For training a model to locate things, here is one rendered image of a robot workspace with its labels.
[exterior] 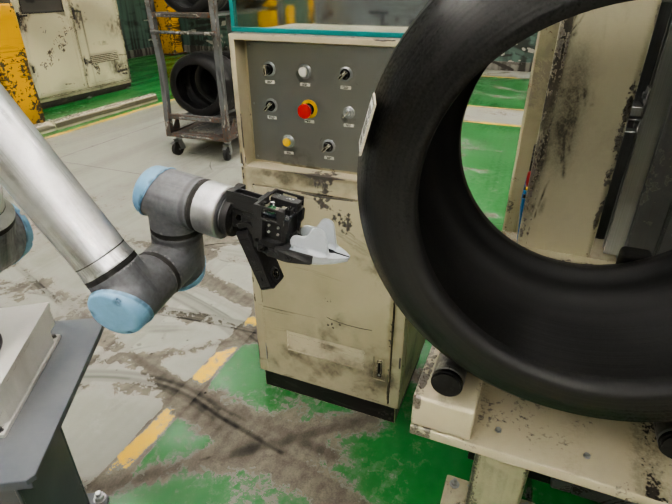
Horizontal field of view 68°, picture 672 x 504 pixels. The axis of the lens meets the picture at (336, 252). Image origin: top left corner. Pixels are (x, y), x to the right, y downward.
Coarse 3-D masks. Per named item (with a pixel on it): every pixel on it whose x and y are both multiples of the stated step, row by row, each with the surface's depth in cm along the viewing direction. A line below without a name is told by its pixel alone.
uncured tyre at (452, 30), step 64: (448, 0) 47; (512, 0) 43; (576, 0) 41; (448, 64) 47; (384, 128) 53; (448, 128) 77; (384, 192) 56; (448, 192) 82; (384, 256) 60; (448, 256) 83; (512, 256) 83; (448, 320) 60; (512, 320) 78; (576, 320) 79; (640, 320) 75; (512, 384) 61; (576, 384) 57; (640, 384) 56
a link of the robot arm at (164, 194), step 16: (144, 176) 82; (160, 176) 81; (176, 176) 81; (192, 176) 82; (144, 192) 81; (160, 192) 80; (176, 192) 79; (192, 192) 79; (144, 208) 82; (160, 208) 81; (176, 208) 80; (160, 224) 83; (176, 224) 83
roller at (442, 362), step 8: (440, 352) 73; (440, 360) 70; (448, 360) 70; (440, 368) 69; (448, 368) 68; (456, 368) 68; (432, 376) 69; (440, 376) 68; (448, 376) 67; (456, 376) 67; (464, 376) 69; (432, 384) 70; (440, 384) 69; (448, 384) 68; (456, 384) 68; (440, 392) 69; (448, 392) 69; (456, 392) 68
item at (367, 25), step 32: (256, 0) 129; (288, 0) 126; (320, 0) 123; (352, 0) 120; (384, 0) 117; (416, 0) 114; (288, 32) 129; (320, 32) 125; (352, 32) 122; (384, 32) 120
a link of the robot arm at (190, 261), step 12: (156, 240) 85; (168, 240) 84; (180, 240) 85; (192, 240) 86; (156, 252) 83; (168, 252) 84; (180, 252) 86; (192, 252) 88; (180, 264) 85; (192, 264) 88; (204, 264) 93; (180, 276) 85; (192, 276) 90; (180, 288) 87
